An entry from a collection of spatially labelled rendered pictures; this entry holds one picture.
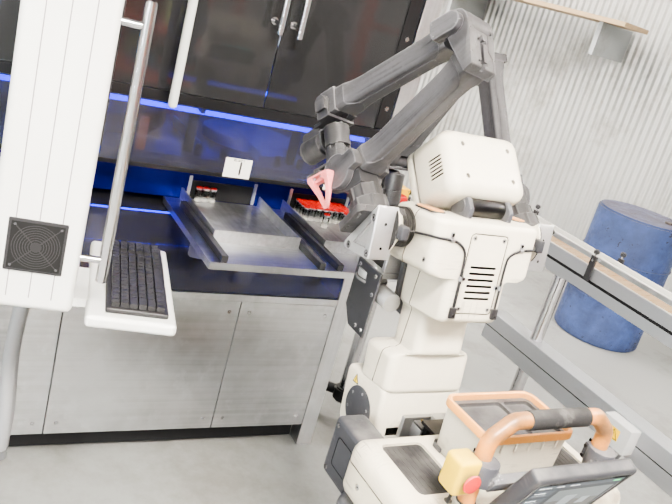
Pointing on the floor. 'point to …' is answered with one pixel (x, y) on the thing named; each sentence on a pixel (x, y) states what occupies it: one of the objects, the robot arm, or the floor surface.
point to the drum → (598, 238)
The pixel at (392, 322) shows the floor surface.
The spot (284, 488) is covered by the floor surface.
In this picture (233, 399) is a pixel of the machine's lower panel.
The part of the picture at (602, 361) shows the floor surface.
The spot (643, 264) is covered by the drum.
